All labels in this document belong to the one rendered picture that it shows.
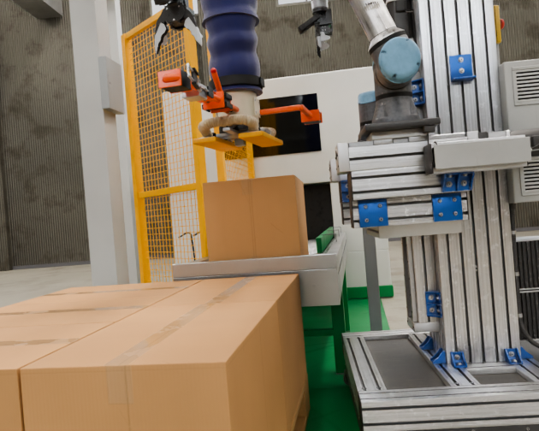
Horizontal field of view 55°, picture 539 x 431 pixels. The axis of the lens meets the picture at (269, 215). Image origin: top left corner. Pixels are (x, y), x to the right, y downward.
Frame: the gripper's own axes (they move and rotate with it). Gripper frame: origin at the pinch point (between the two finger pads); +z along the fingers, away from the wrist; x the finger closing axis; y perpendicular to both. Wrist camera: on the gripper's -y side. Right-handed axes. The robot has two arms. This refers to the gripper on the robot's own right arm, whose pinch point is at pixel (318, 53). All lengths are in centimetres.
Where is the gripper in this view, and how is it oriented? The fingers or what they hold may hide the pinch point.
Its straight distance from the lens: 253.4
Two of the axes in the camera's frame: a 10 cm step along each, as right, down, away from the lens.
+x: 0.7, -0.1, 10.0
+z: 0.8, 10.0, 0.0
